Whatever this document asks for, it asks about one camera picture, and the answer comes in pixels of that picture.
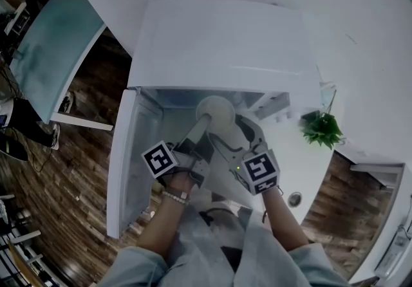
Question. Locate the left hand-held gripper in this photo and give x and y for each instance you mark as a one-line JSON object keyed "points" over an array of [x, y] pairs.
{"points": [[161, 160]]}

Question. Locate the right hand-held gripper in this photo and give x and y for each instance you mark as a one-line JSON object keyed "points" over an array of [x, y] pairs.
{"points": [[259, 171]]}

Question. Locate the white plate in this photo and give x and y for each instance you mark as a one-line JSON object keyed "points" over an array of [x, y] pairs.
{"points": [[219, 112]]}

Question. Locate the white box appliance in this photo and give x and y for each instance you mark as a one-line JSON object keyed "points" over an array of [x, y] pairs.
{"points": [[219, 47]]}

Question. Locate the person's right forearm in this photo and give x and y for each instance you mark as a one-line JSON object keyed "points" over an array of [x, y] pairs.
{"points": [[283, 224]]}

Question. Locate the person's left forearm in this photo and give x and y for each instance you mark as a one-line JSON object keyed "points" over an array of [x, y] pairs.
{"points": [[161, 231]]}

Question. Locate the white desk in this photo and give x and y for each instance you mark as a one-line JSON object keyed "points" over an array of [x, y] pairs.
{"points": [[289, 163]]}

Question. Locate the green artificial plant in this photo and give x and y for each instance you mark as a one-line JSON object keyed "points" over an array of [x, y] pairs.
{"points": [[322, 131]]}

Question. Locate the person's light blue shirt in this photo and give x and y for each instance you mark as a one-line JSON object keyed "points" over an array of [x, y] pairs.
{"points": [[209, 253]]}

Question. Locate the white side table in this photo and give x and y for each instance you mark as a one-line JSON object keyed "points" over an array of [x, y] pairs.
{"points": [[370, 157]]}

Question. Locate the teal top table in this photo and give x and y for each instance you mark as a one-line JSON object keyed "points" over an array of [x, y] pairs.
{"points": [[54, 54]]}

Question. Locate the white countertop appliance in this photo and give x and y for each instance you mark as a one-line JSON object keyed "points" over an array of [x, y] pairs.
{"points": [[394, 253]]}

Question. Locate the white metal rack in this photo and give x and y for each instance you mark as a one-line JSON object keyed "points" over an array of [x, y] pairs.
{"points": [[19, 247]]}

